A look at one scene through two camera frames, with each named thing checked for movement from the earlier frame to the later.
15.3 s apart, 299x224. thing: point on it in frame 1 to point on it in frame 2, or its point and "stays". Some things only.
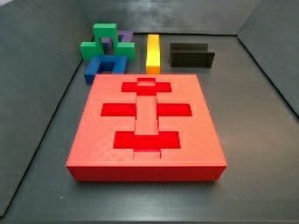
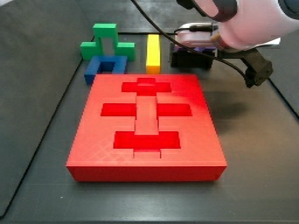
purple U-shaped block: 126,36 to 204,49
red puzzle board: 146,131 stays
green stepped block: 107,31 stays
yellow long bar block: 154,56 stays
